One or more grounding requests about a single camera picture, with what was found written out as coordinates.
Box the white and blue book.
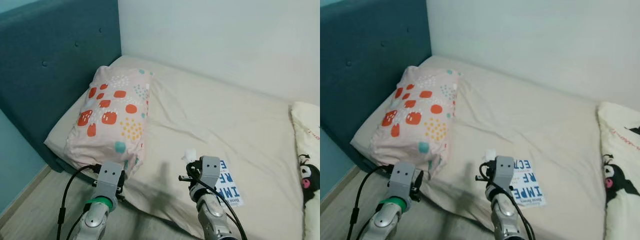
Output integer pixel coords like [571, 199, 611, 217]
[216, 160, 244, 207]
[512, 159, 547, 207]

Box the pink patterned pillow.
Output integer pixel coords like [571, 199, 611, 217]
[64, 65, 153, 178]
[372, 65, 461, 178]

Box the mattress with cream sheet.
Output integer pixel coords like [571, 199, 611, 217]
[350, 54, 640, 240]
[44, 54, 321, 240]

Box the cream cartoon print blanket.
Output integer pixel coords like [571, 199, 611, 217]
[597, 101, 640, 240]
[291, 101, 321, 240]

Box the teal upholstered headboard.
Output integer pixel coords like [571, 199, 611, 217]
[0, 0, 123, 173]
[320, 0, 433, 173]

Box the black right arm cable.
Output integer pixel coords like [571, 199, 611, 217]
[178, 172, 248, 240]
[479, 162, 536, 240]

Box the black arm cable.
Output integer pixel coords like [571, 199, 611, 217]
[56, 164, 102, 240]
[178, 172, 248, 240]
[351, 165, 395, 240]
[479, 162, 536, 240]

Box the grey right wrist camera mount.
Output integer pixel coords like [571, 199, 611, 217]
[200, 156, 221, 188]
[494, 155, 515, 188]

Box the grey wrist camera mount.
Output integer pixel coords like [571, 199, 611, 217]
[389, 161, 417, 198]
[96, 162, 126, 198]
[494, 155, 515, 188]
[200, 156, 221, 188]

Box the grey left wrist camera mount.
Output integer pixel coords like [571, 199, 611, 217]
[96, 162, 126, 198]
[389, 161, 417, 198]

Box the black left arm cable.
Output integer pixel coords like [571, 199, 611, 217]
[351, 165, 395, 240]
[56, 164, 102, 240]

